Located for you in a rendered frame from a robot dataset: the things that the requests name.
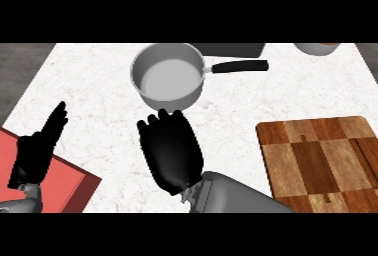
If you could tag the dark grey flat block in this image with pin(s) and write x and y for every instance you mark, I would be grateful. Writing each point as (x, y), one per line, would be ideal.
(231, 49)

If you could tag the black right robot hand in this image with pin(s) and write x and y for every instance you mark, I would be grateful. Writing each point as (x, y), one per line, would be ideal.
(170, 151)

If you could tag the red flat mat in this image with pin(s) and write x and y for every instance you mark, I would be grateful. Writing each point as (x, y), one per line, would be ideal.
(53, 183)

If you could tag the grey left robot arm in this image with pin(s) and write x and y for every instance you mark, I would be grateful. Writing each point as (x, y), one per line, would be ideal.
(25, 200)

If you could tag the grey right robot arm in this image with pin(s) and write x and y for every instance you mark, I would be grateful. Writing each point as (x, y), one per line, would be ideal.
(231, 195)

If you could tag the brown wooden cutting board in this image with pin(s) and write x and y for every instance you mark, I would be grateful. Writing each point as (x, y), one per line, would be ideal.
(325, 163)

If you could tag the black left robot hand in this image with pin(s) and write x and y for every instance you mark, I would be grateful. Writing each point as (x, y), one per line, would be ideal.
(36, 151)

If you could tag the grey round bowl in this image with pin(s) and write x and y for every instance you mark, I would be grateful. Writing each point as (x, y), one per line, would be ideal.
(318, 48)

